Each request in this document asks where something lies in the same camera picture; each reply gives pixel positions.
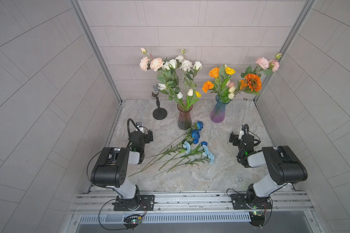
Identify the left circuit board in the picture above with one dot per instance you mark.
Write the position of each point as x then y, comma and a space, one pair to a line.
132, 221

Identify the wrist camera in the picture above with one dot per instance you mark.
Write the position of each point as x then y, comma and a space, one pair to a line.
242, 132
139, 126

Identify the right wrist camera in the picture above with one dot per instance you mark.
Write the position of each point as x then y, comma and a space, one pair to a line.
242, 132

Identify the right circuit board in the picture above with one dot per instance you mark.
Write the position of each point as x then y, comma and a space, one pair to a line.
257, 218

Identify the blue purple glass vase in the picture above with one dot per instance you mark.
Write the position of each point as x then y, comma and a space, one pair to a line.
219, 111

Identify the pink glass vase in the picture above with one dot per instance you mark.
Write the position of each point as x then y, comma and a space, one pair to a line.
184, 120

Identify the right vase bouquet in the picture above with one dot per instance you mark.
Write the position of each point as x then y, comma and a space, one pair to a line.
250, 82

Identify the black round stand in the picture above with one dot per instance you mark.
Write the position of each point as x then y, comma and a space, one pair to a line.
159, 113

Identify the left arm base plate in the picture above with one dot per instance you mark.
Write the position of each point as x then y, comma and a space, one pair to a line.
144, 202

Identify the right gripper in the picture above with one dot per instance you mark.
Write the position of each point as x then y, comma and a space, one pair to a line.
236, 139

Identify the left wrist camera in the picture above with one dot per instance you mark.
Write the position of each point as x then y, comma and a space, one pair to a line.
139, 126

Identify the circuit board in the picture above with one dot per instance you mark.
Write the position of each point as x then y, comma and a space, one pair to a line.
132, 221
257, 218

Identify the aluminium rail frame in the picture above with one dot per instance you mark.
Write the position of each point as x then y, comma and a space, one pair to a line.
188, 207

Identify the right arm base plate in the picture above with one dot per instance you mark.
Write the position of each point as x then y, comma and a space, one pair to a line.
246, 202

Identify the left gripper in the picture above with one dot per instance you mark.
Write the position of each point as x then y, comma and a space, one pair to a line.
149, 139

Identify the left vase bouquet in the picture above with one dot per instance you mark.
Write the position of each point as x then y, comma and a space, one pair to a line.
176, 77

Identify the vase bouquet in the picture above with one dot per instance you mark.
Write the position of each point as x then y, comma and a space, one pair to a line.
176, 77
250, 82

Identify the light blue carnation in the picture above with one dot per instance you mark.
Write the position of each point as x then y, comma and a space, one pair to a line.
205, 150
191, 160
183, 148

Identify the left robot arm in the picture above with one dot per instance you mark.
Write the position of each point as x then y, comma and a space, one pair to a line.
111, 167

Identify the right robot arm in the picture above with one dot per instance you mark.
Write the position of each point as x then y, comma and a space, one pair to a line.
283, 167

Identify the blue rose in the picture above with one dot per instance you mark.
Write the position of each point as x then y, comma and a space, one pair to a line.
197, 125
183, 149

